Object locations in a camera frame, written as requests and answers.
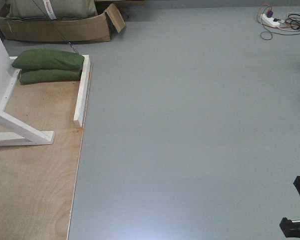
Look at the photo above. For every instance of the white power strip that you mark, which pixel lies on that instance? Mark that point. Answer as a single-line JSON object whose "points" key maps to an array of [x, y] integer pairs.
{"points": [[270, 22]]}

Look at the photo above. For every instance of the purple plug adapter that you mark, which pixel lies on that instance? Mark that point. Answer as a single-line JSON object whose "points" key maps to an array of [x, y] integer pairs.
{"points": [[269, 13]]}

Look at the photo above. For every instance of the open flat cardboard box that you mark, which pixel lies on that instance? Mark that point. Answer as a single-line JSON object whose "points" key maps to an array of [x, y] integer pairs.
{"points": [[93, 29]]}

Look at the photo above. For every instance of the plywood base board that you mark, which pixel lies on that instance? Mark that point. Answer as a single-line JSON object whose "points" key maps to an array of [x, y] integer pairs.
{"points": [[37, 182]]}

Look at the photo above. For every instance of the lower green sandbag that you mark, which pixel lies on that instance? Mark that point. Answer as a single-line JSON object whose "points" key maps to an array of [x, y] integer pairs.
{"points": [[53, 75]]}

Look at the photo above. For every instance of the green sandbag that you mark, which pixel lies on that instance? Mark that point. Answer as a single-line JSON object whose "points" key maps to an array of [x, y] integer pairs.
{"points": [[53, 75], [48, 59]]}

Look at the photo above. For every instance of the upper green sandbag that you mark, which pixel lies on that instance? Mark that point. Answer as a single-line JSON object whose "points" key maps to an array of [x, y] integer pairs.
{"points": [[48, 59]]}

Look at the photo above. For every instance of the grey-green woven sack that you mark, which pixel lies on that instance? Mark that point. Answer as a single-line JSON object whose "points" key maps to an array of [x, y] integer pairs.
{"points": [[52, 9]]}

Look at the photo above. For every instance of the white far edge rail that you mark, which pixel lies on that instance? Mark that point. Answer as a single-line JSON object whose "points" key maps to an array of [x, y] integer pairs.
{"points": [[82, 96]]}

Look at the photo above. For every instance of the white far brace frame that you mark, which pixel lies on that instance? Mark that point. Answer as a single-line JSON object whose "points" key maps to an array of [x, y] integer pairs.
{"points": [[13, 131]]}

